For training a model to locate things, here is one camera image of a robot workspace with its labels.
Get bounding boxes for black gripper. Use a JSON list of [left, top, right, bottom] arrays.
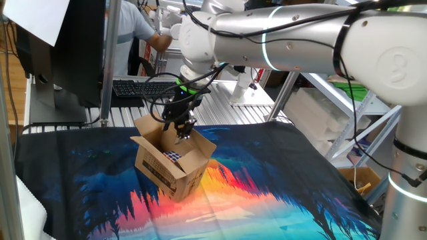
[[161, 89, 203, 145]]

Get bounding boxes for brown cardboard box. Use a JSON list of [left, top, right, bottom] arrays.
[[129, 113, 218, 203]]

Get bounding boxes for person's bare forearm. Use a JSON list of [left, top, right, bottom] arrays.
[[146, 31, 173, 53]]

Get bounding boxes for open cardboard box with clutter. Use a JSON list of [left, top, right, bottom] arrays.
[[337, 166, 382, 197]]

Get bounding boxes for blue white Rubik's cube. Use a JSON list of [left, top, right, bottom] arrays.
[[162, 150, 183, 164]]

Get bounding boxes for black keyboard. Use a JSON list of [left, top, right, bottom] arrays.
[[112, 79, 179, 99]]

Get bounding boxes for black office chair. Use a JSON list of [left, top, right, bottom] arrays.
[[128, 36, 157, 77]]

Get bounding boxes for colourful sunset print tablecloth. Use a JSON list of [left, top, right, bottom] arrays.
[[15, 121, 383, 240]]

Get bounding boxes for white teleoperation haptic device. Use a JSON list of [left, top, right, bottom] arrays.
[[148, 5, 183, 39]]

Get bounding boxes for person in blue shirt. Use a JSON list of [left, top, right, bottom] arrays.
[[105, 0, 156, 77]]

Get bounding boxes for black monitor with grey stand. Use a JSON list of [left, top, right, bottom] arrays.
[[15, 0, 107, 125]]

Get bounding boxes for white foam blocks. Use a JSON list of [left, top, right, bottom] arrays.
[[283, 87, 371, 157]]

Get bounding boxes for white cloth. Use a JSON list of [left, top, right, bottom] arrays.
[[16, 176, 56, 240]]

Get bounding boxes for grey metal shelf rack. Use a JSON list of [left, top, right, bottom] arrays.
[[302, 72, 403, 204]]

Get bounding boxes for white paper sheet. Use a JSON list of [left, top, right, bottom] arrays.
[[2, 0, 71, 47]]

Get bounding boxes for aluminium frame post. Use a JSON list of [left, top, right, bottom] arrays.
[[0, 59, 25, 240], [266, 71, 300, 123], [99, 0, 123, 127]]

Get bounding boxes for black monitor cable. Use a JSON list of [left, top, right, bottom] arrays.
[[21, 115, 101, 135]]

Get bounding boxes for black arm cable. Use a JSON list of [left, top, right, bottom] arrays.
[[141, 0, 427, 187]]

